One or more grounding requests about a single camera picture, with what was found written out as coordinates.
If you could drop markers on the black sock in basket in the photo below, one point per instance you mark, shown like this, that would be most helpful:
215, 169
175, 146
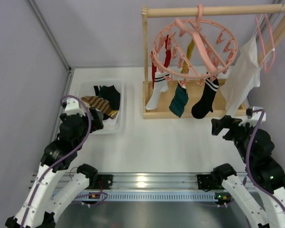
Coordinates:
97, 89

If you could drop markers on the pink round clip hanger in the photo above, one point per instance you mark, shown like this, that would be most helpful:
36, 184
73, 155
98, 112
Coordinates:
180, 64

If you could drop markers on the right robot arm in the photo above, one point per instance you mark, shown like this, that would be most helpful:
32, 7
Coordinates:
255, 147

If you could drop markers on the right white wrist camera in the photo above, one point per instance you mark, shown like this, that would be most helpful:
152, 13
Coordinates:
253, 114

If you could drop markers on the white striped sock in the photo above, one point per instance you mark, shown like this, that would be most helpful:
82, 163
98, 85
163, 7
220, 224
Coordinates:
160, 86

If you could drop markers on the clear plastic basket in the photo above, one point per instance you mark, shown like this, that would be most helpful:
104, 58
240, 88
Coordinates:
85, 88

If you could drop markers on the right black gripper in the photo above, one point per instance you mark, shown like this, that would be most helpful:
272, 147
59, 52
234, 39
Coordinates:
218, 124

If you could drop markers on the wooden clothes rack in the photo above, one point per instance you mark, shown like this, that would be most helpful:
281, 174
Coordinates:
151, 28

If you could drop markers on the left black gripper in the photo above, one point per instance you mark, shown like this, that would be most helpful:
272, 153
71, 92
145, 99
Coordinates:
96, 118

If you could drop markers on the brown striped sock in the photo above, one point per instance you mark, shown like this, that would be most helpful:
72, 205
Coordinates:
100, 104

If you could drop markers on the aluminium rail frame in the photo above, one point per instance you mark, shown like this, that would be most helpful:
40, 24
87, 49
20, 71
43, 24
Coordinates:
148, 182

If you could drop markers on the black striped sock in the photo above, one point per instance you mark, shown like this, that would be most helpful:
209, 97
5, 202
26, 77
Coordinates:
204, 105

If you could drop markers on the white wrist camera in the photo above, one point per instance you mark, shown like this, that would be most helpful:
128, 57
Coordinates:
73, 107
253, 114

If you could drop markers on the white slotted cable duct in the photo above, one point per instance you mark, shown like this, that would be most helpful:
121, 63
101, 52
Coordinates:
153, 196

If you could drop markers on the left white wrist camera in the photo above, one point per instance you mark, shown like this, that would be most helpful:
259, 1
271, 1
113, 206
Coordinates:
73, 107

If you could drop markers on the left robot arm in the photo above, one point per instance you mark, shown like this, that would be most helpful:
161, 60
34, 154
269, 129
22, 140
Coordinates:
43, 208

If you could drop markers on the dark teal sock in basket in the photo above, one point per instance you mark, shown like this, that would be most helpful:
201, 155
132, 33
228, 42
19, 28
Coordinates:
110, 94

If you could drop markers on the teal green sock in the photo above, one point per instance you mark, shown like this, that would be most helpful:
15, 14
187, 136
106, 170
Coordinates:
179, 101

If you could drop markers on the red sock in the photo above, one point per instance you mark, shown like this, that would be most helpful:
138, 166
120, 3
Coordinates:
154, 70
168, 51

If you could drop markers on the white undershirt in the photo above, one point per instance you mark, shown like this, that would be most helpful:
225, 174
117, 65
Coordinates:
244, 76

